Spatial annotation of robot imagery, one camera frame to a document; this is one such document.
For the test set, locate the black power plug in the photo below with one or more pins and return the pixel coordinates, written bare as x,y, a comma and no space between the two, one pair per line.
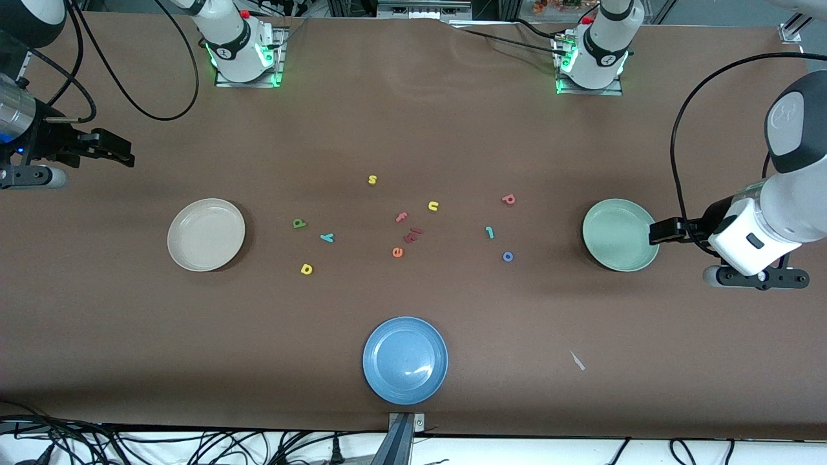
336,452

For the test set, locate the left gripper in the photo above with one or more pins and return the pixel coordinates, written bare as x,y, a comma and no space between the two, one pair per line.
703,225

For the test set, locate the white paper scrap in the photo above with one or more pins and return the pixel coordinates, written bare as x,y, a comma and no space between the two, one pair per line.
577,360

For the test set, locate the beige round plate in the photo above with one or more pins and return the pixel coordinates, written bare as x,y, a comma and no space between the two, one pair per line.
205,236

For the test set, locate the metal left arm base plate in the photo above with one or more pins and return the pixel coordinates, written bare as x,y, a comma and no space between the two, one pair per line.
614,91

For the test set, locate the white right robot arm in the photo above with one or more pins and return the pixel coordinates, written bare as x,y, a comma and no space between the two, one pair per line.
236,48

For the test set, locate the silver table edge rail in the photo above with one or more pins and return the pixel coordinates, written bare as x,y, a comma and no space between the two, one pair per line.
24,68

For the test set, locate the blue round plate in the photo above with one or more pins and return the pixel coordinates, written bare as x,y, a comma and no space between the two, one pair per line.
405,360

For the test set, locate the brown table cover sheet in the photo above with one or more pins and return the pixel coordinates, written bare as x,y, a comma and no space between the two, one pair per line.
129,323

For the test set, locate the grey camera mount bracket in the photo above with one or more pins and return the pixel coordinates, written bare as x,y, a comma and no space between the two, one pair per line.
400,445

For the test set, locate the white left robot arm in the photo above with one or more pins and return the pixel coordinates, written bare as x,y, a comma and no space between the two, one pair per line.
604,58

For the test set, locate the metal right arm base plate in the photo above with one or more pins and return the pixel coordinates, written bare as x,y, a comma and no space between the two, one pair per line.
282,58

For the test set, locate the orange decoration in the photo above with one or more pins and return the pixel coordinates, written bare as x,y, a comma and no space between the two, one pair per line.
555,5

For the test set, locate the light green round plate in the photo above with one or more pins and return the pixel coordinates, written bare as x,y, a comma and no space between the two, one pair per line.
617,236

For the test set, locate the silver aluminium frame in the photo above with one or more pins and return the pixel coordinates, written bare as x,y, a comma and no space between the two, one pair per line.
423,10

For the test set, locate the silver corner bracket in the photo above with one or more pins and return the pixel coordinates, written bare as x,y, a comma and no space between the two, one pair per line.
793,27

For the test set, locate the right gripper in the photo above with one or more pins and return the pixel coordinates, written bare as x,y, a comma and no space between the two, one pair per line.
46,141

